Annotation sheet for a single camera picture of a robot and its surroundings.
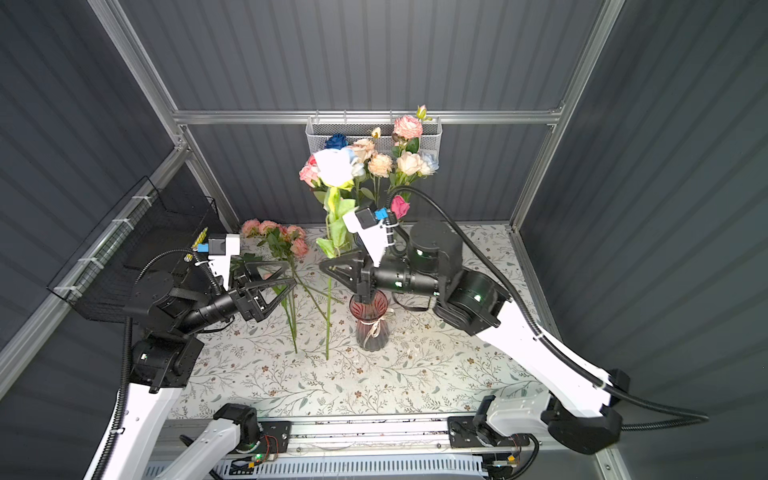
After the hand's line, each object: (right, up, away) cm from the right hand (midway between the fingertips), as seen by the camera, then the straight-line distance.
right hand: (323, 271), depth 48 cm
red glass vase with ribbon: (+6, -17, +29) cm, 34 cm away
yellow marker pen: (-40, +7, +31) cm, 51 cm away
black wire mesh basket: (-54, +10, +32) cm, 63 cm away
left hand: (-7, -1, +6) cm, 9 cm away
